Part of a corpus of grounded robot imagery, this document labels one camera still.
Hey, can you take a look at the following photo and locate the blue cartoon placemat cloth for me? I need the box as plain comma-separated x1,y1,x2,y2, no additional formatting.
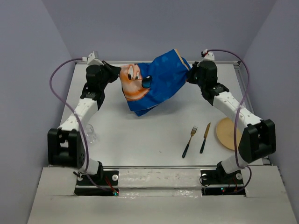
120,49,191,116

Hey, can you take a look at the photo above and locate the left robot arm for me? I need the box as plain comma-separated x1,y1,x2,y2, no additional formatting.
47,61,121,184

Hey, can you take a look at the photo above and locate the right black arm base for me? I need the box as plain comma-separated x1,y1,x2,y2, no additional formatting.
199,169,246,196

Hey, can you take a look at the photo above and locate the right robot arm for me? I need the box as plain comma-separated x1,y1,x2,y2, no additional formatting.
187,60,276,183

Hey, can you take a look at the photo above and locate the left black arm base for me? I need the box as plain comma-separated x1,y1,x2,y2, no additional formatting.
73,170,119,196

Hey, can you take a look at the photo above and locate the clear drinking glass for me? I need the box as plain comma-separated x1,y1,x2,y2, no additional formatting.
85,124,97,146

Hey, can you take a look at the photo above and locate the tan round plate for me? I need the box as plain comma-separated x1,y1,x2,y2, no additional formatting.
216,118,235,150

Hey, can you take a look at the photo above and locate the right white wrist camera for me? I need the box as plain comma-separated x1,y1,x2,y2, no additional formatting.
201,49,215,61

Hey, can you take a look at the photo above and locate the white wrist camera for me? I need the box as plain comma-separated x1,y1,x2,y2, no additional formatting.
87,51,103,66
201,49,215,61

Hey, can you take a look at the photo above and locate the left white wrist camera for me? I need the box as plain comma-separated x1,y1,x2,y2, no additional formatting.
87,51,103,66

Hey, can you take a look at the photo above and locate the gold fork dark handle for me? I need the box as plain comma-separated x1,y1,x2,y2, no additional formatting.
182,126,198,158

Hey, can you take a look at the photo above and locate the gold knife dark handle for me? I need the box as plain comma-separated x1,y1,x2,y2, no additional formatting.
199,123,211,154

